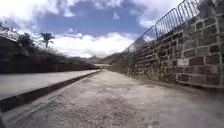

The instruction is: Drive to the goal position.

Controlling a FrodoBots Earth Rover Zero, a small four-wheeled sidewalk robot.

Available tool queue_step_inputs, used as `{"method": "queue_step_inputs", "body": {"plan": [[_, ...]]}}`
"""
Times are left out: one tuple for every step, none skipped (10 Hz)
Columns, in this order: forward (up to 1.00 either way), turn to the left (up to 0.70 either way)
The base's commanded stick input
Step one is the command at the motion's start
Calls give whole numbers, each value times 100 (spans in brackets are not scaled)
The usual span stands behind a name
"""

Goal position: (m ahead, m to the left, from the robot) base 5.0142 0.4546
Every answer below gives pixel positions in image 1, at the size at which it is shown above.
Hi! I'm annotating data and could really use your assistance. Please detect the dark kerb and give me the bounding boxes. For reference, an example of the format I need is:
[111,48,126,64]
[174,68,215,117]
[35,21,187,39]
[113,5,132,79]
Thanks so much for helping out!
[0,69,102,113]

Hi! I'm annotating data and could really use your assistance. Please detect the palm tree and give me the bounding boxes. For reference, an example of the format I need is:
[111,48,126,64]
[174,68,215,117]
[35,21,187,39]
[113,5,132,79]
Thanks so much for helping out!
[39,31,56,50]

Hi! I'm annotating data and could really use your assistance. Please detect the distant hills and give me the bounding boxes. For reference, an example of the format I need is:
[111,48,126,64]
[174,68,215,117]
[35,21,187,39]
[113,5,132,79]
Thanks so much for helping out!
[68,52,123,66]

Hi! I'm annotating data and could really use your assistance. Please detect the metal railing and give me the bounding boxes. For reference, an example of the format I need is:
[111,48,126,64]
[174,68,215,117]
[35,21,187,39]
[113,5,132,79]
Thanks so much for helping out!
[124,0,204,54]

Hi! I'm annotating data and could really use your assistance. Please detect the raised pale concrete surface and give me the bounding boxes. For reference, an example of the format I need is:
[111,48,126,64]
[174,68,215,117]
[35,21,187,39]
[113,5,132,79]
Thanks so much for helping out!
[0,69,101,100]

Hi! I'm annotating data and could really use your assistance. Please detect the dark low wall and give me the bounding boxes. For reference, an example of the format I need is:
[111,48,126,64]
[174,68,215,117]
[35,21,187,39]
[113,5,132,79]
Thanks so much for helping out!
[0,35,101,75]

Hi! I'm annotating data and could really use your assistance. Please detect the stone block wall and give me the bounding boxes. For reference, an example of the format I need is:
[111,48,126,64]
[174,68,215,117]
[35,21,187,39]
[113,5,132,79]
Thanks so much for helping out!
[111,6,224,90]

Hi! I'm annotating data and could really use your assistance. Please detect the grey concrete path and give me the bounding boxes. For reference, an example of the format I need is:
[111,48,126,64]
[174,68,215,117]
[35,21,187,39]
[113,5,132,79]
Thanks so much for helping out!
[0,68,224,128]

